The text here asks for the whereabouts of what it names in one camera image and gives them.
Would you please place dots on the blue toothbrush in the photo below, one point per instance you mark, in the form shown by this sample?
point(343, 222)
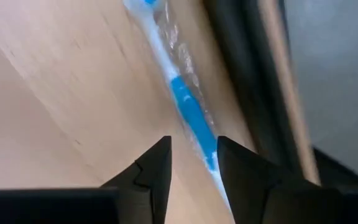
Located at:
point(191, 112)

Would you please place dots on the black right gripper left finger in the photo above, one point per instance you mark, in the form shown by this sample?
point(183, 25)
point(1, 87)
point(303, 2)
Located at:
point(73, 205)

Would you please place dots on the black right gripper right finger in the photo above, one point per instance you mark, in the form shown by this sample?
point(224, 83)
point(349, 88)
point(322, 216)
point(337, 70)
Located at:
point(291, 202)

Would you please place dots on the black aluminium table frame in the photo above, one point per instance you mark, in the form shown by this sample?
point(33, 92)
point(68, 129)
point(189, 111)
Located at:
point(253, 93)

